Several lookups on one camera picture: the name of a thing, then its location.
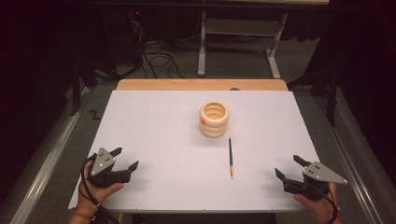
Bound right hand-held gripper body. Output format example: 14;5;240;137
282;161;348;201

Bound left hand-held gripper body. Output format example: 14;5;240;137
88;147;132;189

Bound black pen with gold tip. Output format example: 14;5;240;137
228;137;234;179

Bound cream ribbed pen holder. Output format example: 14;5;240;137
199;101;230;139

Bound person's left hand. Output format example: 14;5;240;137
77;160;125;213

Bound person's right hand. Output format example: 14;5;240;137
292;182;340;218

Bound white table mat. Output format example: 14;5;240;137
67;90;321;214

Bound black stand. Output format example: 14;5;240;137
288;66;340;128
69;59;98;117

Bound person's dark clothing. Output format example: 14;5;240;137
132;213;278;224

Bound black computer tower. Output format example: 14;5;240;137
124;8;148;68

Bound metal floor rail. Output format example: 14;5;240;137
8;88;90;224
312;94;386;224

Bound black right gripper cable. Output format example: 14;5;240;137
311;185;341;224

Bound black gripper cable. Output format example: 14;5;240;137
311;185;341;224
79;153;122;224

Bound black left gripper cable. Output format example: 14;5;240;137
79;153;122;224

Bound brown wrist bracelet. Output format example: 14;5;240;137
70;206;97;220

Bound black floor cables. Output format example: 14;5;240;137
136;38;186;80

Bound grey metal desk frame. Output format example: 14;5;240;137
197;10;289;79

